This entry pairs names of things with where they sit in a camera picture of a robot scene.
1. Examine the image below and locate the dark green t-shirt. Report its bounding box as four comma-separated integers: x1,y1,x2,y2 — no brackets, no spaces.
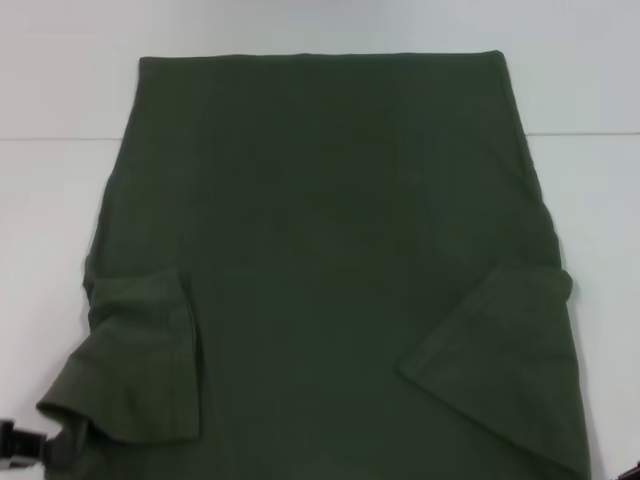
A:
34,48,592,480

